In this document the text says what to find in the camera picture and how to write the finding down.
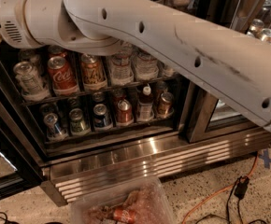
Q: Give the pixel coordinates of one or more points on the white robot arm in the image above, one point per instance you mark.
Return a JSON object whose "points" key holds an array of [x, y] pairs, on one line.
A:
{"points": [[233, 67]]}

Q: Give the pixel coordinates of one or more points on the front silver soda can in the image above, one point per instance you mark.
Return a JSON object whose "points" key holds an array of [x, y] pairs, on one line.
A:
{"points": [[33, 86]]}

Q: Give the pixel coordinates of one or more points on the front red Coca-Cola can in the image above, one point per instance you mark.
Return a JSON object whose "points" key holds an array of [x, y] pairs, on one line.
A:
{"points": [[62, 76]]}

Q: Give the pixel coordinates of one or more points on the front orange soda can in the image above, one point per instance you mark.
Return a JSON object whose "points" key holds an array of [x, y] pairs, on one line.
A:
{"points": [[93, 73]]}

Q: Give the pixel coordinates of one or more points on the blue silver bottom can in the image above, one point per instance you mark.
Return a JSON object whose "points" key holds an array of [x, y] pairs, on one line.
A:
{"points": [[55, 130]]}

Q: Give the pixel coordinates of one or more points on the green bottom shelf can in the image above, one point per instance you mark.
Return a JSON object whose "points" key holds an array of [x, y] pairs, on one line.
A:
{"points": [[78, 125]]}

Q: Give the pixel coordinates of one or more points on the open left fridge door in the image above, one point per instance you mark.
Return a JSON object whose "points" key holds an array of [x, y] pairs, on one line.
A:
{"points": [[18, 170]]}

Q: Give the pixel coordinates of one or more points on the dark blue bottom can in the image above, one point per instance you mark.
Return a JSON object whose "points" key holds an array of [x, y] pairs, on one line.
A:
{"points": [[101, 117]]}

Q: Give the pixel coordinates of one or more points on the red bottom shelf can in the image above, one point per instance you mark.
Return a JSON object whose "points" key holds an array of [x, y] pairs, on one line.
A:
{"points": [[124, 112]]}

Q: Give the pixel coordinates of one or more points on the copper bottom shelf can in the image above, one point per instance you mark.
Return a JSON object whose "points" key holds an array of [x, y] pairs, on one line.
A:
{"points": [[165, 104]]}

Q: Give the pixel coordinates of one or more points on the Coca-Cola can in bin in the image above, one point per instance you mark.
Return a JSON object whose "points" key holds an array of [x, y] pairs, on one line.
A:
{"points": [[124, 215]]}

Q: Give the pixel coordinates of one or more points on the right glass fridge door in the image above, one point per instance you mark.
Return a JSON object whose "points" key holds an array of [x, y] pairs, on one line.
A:
{"points": [[210, 117]]}

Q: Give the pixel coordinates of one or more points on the left clear water bottle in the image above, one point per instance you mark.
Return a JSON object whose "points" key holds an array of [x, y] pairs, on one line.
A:
{"points": [[120, 68]]}

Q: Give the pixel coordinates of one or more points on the clear water bottle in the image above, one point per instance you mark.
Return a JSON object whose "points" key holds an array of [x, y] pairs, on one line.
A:
{"points": [[146, 66], [120, 68]]}

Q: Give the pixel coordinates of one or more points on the right clear water bottle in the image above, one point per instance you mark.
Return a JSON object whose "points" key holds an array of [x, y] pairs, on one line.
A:
{"points": [[146, 66]]}

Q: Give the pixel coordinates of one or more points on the small white cap bottle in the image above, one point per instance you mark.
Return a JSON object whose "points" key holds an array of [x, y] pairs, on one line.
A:
{"points": [[144, 105]]}

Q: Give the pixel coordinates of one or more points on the clear plastic bin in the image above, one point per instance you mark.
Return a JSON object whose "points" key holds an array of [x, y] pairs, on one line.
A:
{"points": [[145, 196]]}

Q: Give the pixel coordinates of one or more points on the black power adapter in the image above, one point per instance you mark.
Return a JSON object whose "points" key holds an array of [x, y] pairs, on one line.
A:
{"points": [[241, 188]]}

